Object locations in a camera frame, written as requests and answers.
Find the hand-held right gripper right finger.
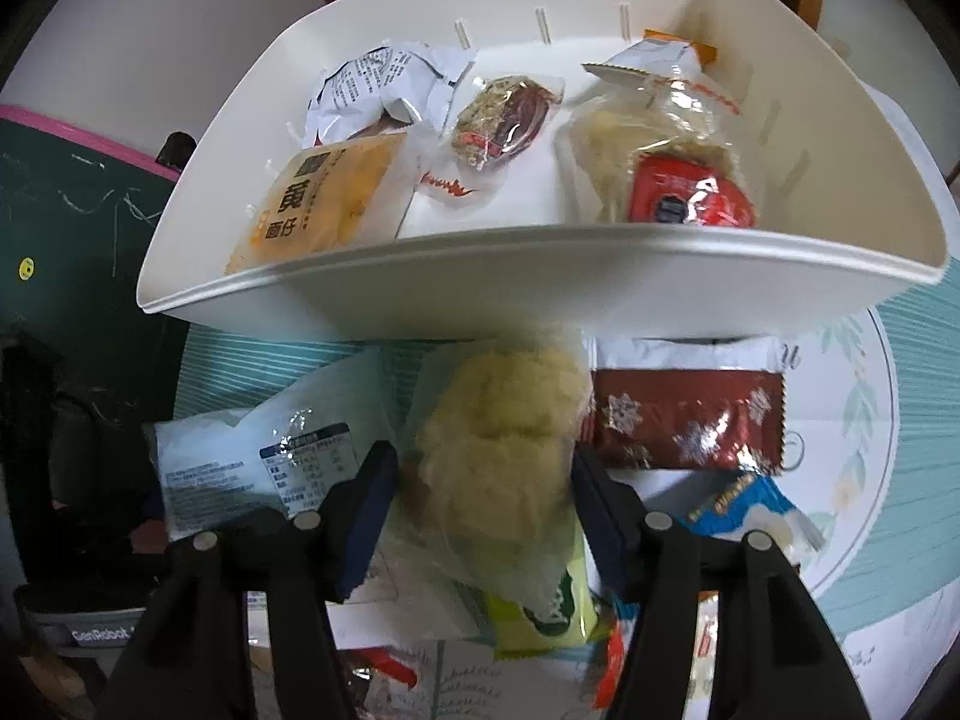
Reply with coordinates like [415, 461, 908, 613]
[574, 450, 875, 720]

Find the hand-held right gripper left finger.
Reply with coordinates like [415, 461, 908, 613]
[94, 441, 400, 720]

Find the pale puff snack bag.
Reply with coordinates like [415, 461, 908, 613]
[390, 326, 593, 612]

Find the white plastic bin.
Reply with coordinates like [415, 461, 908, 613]
[136, 0, 947, 342]

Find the yellow pastry packet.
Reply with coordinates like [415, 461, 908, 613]
[225, 131, 417, 275]

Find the yellow puff bag red header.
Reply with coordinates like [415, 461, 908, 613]
[566, 64, 758, 230]

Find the clear nut date packet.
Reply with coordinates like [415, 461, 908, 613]
[411, 73, 567, 203]

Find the silver white packet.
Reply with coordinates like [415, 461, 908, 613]
[304, 41, 479, 147]

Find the orange and white packet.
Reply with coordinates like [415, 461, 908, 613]
[583, 28, 717, 87]

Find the small white snack packet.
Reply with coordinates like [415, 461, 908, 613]
[334, 547, 496, 650]

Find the green snack packet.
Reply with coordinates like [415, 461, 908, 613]
[484, 540, 601, 653]

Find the brown snowflake snack packet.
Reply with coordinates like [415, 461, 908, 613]
[581, 335, 787, 473]

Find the blue and white snack packet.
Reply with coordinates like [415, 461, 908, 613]
[679, 471, 826, 552]

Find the red striped packet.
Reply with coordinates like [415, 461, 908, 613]
[341, 645, 421, 691]

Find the pale blue flat packet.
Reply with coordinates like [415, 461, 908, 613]
[154, 371, 428, 541]

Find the tree print tablecloth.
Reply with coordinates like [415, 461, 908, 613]
[172, 255, 960, 720]

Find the green chalkboard pink frame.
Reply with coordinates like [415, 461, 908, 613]
[0, 105, 185, 361]

